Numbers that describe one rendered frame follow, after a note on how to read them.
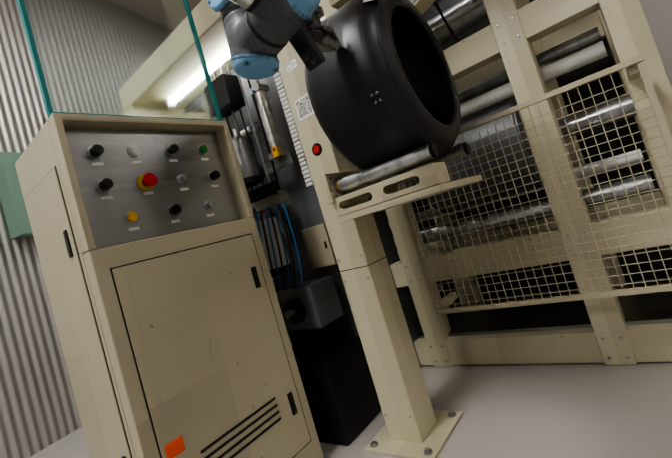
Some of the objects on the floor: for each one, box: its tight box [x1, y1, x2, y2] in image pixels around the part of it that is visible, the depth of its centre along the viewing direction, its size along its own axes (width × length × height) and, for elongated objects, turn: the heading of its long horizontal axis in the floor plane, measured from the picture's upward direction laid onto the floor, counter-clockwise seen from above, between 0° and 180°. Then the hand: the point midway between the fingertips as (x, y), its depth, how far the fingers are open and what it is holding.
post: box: [266, 0, 437, 443], centre depth 144 cm, size 13×13×250 cm
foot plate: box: [364, 410, 463, 458], centre depth 137 cm, size 27×27×2 cm
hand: (336, 49), depth 104 cm, fingers closed
